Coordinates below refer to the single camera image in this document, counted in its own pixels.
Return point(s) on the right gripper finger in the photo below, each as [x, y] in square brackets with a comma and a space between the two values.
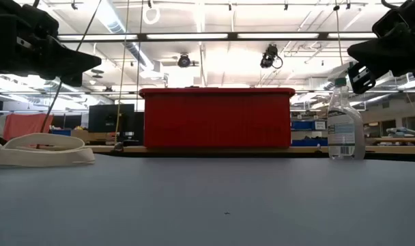
[361, 78]
[381, 51]

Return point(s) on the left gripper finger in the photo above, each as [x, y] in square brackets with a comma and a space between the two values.
[71, 79]
[74, 61]

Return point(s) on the blue storage bin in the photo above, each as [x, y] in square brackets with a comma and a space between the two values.
[301, 125]
[306, 142]

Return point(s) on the red plastic laundry bin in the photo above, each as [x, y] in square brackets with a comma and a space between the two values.
[214, 119]

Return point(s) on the black computer monitor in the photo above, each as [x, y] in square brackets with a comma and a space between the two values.
[105, 118]

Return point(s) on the clear plastic spray bottle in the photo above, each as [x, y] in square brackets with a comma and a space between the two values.
[344, 136]

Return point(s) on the orange red cloth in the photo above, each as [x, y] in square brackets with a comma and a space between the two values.
[23, 124]

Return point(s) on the pale blue bundle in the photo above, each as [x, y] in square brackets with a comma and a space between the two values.
[402, 130]

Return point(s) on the light wooden desk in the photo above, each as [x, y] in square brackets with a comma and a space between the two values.
[101, 149]

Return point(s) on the small black desk clamp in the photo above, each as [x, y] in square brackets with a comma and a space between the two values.
[118, 147]

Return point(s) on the cream canvas tote bag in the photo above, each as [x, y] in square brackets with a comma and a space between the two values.
[40, 159]

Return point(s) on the round black ceiling device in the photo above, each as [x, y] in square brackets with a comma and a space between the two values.
[184, 61]

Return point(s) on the silver ventilation duct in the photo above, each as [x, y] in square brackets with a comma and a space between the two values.
[117, 24]

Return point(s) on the black overhead camera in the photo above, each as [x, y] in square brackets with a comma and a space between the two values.
[269, 56]

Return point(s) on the black overhead frame bar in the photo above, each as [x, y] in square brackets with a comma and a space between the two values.
[233, 36]

